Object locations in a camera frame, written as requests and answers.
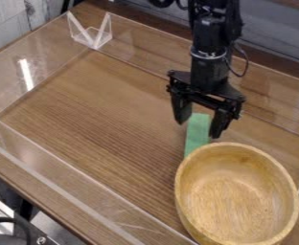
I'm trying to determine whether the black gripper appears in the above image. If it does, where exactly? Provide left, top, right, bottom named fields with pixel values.
left=166, top=57, right=246, bottom=139

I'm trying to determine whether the green rectangular block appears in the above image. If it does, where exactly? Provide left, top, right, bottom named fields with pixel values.
left=185, top=113, right=212, bottom=156

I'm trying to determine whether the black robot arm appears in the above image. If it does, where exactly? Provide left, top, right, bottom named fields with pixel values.
left=166, top=0, right=246, bottom=139

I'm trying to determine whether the light wooden bowl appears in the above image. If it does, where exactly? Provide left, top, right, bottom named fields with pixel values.
left=174, top=142, right=299, bottom=245

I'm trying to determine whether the grey bench in background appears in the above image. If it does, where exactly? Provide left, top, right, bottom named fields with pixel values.
left=125, top=0, right=299, bottom=61

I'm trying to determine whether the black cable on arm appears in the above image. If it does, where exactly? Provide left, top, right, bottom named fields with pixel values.
left=225, top=41, right=252, bottom=78

